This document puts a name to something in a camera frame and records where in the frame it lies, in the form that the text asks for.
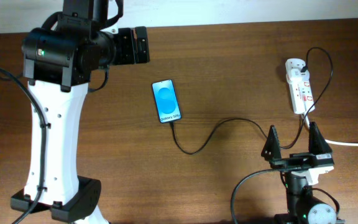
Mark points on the white power strip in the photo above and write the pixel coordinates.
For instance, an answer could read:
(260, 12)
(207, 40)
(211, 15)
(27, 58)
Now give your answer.
(301, 94)

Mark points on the white USB charger adapter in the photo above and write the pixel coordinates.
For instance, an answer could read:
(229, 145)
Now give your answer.
(295, 75)

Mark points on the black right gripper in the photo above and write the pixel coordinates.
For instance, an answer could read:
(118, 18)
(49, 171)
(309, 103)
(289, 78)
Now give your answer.
(296, 160)

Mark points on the blue Galaxy smartphone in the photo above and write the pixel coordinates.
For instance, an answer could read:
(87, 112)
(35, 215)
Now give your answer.
(166, 101)

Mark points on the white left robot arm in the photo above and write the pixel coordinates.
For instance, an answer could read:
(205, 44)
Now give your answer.
(59, 58)

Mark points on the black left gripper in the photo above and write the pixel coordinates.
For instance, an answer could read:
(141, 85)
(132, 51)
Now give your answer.
(128, 55)

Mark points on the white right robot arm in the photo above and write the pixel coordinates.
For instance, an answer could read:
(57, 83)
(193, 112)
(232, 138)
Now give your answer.
(305, 203)

